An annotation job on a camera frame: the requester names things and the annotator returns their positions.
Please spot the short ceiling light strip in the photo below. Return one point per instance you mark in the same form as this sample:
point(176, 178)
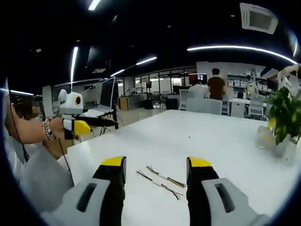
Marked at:
point(21, 92)

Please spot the wall screen with red picture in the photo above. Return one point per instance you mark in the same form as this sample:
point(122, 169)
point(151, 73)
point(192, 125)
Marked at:
point(197, 78)

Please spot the ceiling air conditioner unit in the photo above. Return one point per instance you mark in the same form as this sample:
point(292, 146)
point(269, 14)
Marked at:
point(258, 17)

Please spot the brown wooden cabinet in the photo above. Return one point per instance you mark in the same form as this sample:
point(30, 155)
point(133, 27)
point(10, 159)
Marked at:
point(123, 103)

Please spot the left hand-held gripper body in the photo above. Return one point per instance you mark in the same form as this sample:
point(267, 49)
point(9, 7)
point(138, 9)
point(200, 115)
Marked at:
point(70, 103)

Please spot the green potted plant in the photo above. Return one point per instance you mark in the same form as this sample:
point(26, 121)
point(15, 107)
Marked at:
point(285, 110)

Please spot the white mesh office chair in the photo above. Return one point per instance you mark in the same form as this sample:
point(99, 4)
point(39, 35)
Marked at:
point(256, 106)
point(185, 100)

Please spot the white storage shelf with bins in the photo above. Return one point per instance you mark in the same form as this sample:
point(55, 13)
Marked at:
point(237, 81)

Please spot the long ceiling light strip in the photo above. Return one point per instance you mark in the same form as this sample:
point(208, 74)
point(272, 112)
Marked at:
point(240, 48)

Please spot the clear bag with yellow items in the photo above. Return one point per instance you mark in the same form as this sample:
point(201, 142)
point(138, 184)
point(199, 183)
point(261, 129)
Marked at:
point(265, 136)

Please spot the person's left hand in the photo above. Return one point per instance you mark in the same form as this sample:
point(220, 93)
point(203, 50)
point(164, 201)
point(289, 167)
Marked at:
point(57, 128)

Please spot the person's white clothing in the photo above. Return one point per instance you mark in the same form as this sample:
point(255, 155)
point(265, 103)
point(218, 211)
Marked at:
point(44, 181)

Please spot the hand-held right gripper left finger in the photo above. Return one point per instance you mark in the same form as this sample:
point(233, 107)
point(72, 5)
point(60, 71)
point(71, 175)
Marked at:
point(108, 183)

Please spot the black laptop stand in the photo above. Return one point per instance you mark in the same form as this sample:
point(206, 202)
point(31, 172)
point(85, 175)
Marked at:
point(98, 120)

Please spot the white plant pot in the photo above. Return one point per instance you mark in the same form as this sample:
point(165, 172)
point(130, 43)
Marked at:
point(285, 148)

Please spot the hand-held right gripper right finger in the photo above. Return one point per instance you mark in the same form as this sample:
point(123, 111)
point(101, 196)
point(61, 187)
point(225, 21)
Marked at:
point(202, 186)

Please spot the open silver laptop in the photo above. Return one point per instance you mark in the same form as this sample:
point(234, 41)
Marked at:
point(107, 94)

